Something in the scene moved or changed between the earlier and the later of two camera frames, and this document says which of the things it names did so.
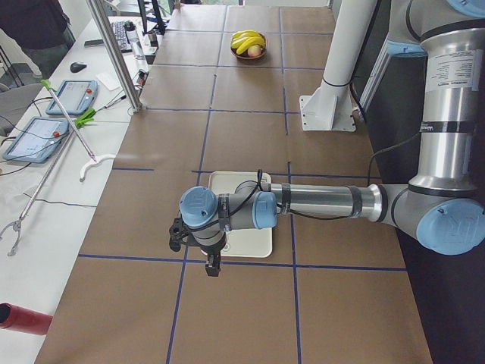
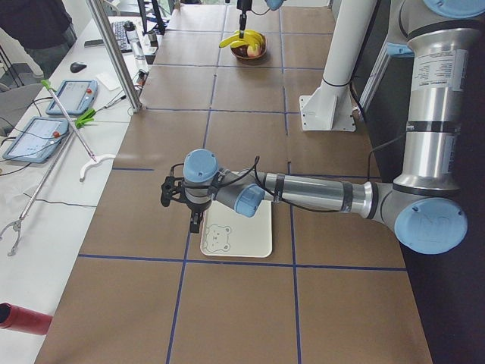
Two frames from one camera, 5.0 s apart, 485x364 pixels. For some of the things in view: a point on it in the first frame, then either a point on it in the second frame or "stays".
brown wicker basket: (245, 58) stays
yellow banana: (250, 43) → (235, 39)
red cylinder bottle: (16, 318) stays
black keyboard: (120, 30) stays
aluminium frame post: (114, 55) stays
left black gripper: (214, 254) → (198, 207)
